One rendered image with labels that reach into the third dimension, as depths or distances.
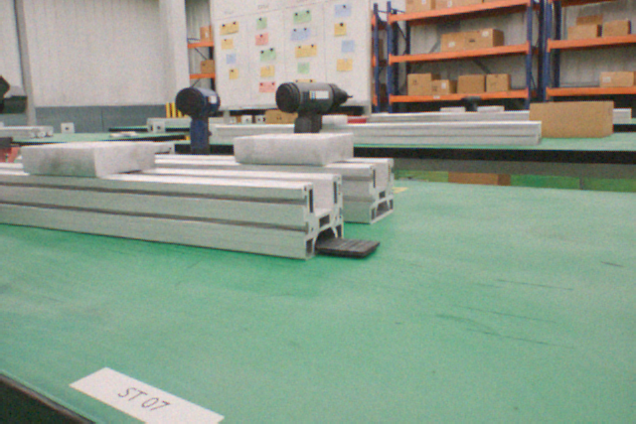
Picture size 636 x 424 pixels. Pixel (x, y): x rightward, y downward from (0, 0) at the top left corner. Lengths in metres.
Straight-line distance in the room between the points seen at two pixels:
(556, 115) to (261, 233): 2.05
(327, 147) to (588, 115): 1.85
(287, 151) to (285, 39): 3.41
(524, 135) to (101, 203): 1.65
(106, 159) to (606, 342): 0.63
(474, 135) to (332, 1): 2.08
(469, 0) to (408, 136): 8.49
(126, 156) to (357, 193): 0.34
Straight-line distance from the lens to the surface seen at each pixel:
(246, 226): 0.63
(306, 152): 0.78
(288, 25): 4.17
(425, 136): 2.22
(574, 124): 2.52
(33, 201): 0.91
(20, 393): 0.41
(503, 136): 2.13
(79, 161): 0.80
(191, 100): 1.11
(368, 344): 0.40
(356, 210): 0.76
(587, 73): 11.04
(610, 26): 10.14
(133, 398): 0.36
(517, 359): 0.39
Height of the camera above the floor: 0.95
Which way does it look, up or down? 8 degrees down
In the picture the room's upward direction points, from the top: 2 degrees counter-clockwise
